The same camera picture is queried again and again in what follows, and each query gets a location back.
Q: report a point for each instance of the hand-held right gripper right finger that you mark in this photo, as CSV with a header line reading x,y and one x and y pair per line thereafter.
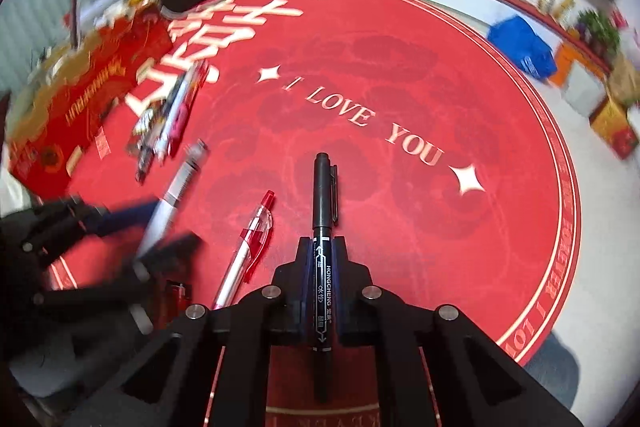
x,y
342,267

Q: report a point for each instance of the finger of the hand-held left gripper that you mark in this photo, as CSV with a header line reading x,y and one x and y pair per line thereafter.
x,y
160,259
120,216

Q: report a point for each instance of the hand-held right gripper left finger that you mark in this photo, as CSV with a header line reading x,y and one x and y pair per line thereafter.
x,y
300,267

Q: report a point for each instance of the white pen with clear cap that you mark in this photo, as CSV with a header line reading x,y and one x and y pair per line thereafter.
x,y
172,202

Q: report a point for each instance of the long black marker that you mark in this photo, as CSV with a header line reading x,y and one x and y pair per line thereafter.
x,y
320,192

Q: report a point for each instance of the red gold patterned lighter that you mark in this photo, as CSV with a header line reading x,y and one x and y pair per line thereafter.
x,y
175,304

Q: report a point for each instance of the red and white click pen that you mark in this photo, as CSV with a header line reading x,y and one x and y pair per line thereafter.
x,y
250,247

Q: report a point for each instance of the grey and black pen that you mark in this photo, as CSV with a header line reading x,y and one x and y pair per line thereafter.
x,y
145,162

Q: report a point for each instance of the round red printed mat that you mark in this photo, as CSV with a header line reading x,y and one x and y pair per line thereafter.
x,y
425,232

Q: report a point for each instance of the black lighter with white label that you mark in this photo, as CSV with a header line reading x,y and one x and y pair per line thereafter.
x,y
142,127

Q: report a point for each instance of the red and gold gift box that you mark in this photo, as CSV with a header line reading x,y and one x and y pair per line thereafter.
x,y
75,107

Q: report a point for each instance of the dark upright stick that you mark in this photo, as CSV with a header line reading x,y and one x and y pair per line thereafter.
x,y
74,22

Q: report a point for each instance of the grey stool cushion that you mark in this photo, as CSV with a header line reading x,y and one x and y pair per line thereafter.
x,y
550,372

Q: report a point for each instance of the blue bag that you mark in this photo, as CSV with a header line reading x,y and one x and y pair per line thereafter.
x,y
522,44

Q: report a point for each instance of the white paper bag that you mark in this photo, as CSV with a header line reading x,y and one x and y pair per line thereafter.
x,y
582,87

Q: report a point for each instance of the red and yellow box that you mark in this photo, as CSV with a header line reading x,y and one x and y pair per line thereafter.
x,y
610,127

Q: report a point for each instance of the orange paper bag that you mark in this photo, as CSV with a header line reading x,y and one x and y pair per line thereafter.
x,y
565,62

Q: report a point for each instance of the tan woven bag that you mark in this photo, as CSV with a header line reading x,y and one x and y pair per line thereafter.
x,y
625,77

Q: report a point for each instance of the potted plant with pink flowers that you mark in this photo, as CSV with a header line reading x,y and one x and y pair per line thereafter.
x,y
597,29

